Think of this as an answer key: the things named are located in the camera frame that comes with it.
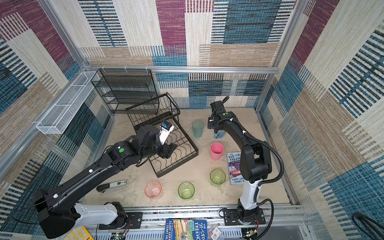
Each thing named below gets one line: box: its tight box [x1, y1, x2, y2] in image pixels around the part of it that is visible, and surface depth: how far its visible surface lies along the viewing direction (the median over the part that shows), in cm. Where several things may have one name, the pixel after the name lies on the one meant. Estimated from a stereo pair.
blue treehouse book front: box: [164, 219, 208, 240], surface depth 70 cm
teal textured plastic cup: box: [192, 120, 205, 138], surface depth 103 cm
